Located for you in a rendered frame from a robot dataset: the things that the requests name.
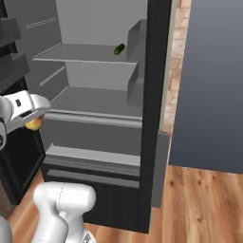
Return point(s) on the yellow orange mango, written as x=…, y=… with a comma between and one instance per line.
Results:
x=34, y=124

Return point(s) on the black fridge with grey interior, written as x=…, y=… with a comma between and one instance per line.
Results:
x=95, y=133

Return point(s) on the grey fridge shelf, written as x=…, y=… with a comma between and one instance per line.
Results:
x=85, y=53
x=98, y=102

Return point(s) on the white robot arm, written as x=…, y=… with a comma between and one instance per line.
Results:
x=60, y=202

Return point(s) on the green cucumber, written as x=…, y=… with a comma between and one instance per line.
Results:
x=119, y=49

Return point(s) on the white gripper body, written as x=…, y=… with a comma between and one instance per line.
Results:
x=39, y=103

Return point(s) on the blue grey cabinet panel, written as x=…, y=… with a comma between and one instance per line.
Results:
x=210, y=85

